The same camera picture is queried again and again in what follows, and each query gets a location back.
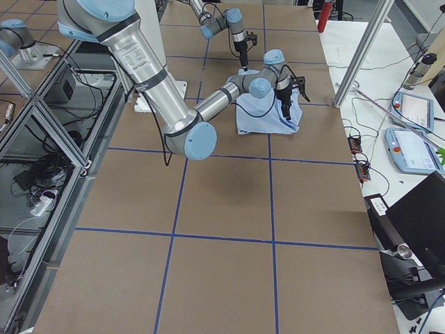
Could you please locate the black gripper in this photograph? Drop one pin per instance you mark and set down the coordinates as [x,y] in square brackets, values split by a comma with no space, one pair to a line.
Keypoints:
[240,48]
[284,94]

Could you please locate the light blue t-shirt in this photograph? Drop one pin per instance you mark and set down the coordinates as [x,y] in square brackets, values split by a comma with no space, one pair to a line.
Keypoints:
[262,112]

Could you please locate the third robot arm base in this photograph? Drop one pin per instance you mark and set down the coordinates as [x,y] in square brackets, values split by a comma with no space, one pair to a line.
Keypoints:
[27,53]

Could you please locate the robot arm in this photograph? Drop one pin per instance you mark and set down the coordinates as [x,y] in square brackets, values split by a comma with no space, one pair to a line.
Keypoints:
[230,20]
[186,131]

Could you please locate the red cylinder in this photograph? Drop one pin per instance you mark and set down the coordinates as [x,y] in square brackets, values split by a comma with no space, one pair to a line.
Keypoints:
[324,15]

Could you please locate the orange terminal block strip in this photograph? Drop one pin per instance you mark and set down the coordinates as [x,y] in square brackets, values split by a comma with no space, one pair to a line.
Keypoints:
[361,161]

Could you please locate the teach pendant far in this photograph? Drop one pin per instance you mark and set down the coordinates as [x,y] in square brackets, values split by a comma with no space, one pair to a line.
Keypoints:
[415,108]

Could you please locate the teach pendant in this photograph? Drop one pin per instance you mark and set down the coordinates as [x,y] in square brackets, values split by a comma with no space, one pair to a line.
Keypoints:
[410,153]
[415,108]

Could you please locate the teach pendant near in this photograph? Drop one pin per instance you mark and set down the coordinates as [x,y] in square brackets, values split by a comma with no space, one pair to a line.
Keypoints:
[410,153]

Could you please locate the water bottle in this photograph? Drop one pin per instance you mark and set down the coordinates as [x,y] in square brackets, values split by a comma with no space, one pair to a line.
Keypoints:
[419,70]

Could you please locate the black monitor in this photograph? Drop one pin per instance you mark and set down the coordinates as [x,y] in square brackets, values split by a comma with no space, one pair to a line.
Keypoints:
[418,218]

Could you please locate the black monitor stand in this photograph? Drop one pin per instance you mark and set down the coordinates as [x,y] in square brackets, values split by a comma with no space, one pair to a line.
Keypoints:
[412,289]

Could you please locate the white power strip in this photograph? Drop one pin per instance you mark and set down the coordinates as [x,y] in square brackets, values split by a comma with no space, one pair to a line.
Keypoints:
[44,203]

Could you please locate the aluminium frame post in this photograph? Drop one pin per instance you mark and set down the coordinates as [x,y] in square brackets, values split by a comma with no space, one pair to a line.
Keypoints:
[377,19]

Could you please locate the aluminium frame rail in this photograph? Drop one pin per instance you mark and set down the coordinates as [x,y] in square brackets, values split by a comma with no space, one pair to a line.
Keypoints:
[63,118]

